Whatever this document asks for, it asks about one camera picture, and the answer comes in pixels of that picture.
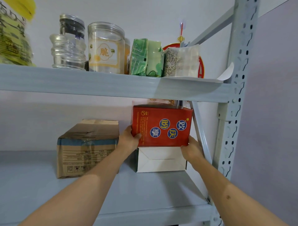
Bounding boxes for person's right hand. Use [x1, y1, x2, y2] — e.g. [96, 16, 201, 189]
[180, 135, 205, 165]

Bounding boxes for person's left hand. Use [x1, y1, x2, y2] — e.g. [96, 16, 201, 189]
[117, 125, 142, 155]

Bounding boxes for landscape print gift box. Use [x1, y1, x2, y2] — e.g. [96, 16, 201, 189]
[133, 146, 188, 173]

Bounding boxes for long taped cardboard box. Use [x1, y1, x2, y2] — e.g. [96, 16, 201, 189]
[56, 119, 120, 179]

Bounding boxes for large red cartoon gift box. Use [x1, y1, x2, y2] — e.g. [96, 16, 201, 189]
[131, 104, 194, 147]

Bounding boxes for grey metal shelves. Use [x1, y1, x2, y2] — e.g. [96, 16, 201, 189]
[0, 0, 261, 226]

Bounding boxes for person's right forearm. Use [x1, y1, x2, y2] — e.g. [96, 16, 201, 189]
[188, 156, 289, 226]

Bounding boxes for person's left forearm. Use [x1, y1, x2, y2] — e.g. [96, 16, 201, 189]
[20, 147, 132, 226]

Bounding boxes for green patterned tea packet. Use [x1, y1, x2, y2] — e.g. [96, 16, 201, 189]
[129, 38, 149, 77]

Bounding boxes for light green tea packet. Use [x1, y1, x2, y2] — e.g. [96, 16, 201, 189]
[146, 41, 165, 78]

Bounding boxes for white paper sheet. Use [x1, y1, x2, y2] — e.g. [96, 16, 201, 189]
[163, 62, 234, 84]

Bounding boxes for red knot ornament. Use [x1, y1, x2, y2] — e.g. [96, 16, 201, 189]
[149, 22, 205, 110]

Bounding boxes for labelled clear plastic jar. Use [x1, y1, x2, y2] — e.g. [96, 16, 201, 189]
[87, 21, 126, 75]

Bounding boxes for ribbed clear plastic jar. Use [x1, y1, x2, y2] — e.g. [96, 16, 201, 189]
[49, 34, 87, 70]

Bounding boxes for metal-lid glass jar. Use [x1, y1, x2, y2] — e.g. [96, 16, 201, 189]
[59, 13, 85, 40]

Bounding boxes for yellow green snack bag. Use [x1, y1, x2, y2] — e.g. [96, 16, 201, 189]
[0, 0, 37, 67]

